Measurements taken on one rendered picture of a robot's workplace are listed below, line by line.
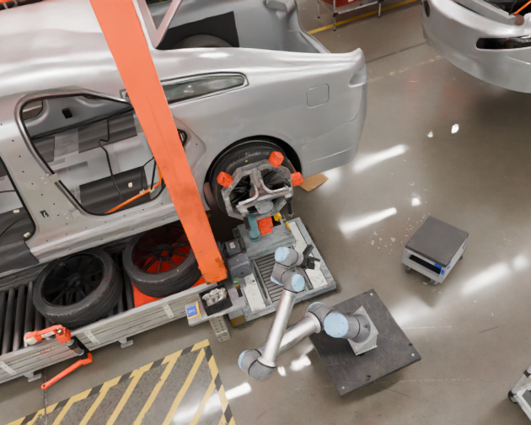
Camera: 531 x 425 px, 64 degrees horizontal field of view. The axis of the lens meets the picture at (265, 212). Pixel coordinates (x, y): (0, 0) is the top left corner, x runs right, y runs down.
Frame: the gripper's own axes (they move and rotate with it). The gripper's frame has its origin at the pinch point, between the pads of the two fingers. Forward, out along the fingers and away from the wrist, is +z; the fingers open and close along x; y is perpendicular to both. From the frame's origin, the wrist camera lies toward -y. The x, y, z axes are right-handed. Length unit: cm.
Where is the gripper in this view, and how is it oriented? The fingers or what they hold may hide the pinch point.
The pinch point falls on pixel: (320, 261)
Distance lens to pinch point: 284.7
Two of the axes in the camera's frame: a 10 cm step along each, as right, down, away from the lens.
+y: -1.4, 9.6, -2.4
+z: 7.5, 2.6, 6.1
